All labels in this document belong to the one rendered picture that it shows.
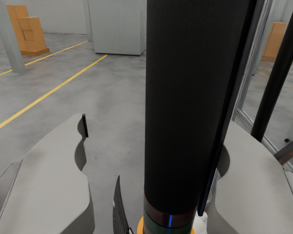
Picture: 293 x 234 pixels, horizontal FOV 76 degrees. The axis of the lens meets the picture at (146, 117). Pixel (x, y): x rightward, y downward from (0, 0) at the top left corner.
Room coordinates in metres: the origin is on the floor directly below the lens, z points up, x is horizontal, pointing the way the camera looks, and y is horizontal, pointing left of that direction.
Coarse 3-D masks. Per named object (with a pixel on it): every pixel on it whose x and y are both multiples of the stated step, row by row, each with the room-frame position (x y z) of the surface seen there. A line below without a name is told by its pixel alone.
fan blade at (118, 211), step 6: (114, 192) 0.47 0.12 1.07; (120, 192) 0.41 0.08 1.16; (114, 198) 0.45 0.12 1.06; (120, 198) 0.39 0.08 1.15; (120, 204) 0.37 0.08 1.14; (114, 210) 0.42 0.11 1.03; (120, 210) 0.36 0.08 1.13; (120, 216) 0.35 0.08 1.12; (114, 222) 0.40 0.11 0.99; (120, 222) 0.34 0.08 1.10; (126, 222) 0.30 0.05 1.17; (114, 228) 0.39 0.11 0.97; (120, 228) 0.35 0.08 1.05; (126, 228) 0.29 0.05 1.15
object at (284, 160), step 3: (291, 153) 0.20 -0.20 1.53; (288, 156) 0.19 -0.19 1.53; (291, 156) 0.19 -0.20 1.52; (282, 159) 0.18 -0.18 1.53; (285, 159) 0.19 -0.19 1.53; (288, 159) 0.19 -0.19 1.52; (279, 162) 0.18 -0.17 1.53; (282, 162) 0.18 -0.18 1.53; (285, 162) 0.18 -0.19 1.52; (282, 165) 0.18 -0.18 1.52; (207, 210) 0.11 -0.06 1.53; (207, 213) 0.11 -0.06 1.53
